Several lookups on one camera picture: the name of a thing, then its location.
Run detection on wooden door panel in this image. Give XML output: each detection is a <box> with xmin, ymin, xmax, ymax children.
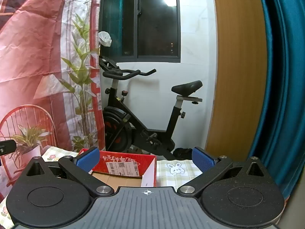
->
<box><xmin>205</xmin><ymin>0</ymin><xmax>267</xmax><ymax>158</ymax></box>

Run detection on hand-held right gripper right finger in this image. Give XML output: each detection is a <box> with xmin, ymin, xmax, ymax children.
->
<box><xmin>177</xmin><ymin>147</ymin><xmax>272</xmax><ymax>198</ymax></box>

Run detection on teal curtain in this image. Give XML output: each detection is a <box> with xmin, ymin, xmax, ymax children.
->
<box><xmin>248</xmin><ymin>0</ymin><xmax>305</xmax><ymax>198</ymax></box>

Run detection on printed backdrop cloth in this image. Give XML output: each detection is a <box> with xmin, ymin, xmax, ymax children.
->
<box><xmin>0</xmin><ymin>0</ymin><xmax>106</xmax><ymax>198</ymax></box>

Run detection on black exercise bike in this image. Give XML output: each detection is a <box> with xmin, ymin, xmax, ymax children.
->
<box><xmin>99</xmin><ymin>56</ymin><xmax>203</xmax><ymax>161</ymax></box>

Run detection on checked printed tablecloth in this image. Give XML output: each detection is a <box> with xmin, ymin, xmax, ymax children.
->
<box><xmin>0</xmin><ymin>145</ymin><xmax>203</xmax><ymax>229</ymax></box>

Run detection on white plastic bag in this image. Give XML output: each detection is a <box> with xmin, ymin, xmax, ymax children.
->
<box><xmin>98</xmin><ymin>31</ymin><xmax>112</xmax><ymax>47</ymax></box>

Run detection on dark glass window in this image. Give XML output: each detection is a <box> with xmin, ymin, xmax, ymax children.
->
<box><xmin>100</xmin><ymin>0</ymin><xmax>181</xmax><ymax>64</ymax></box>

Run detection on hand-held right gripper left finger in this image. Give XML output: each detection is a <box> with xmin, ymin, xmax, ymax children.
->
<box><xmin>22</xmin><ymin>147</ymin><xmax>114</xmax><ymax>197</ymax></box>

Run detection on red strawberry print box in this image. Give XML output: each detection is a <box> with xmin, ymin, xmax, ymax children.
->
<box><xmin>79</xmin><ymin>148</ymin><xmax>157</xmax><ymax>188</ymax></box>

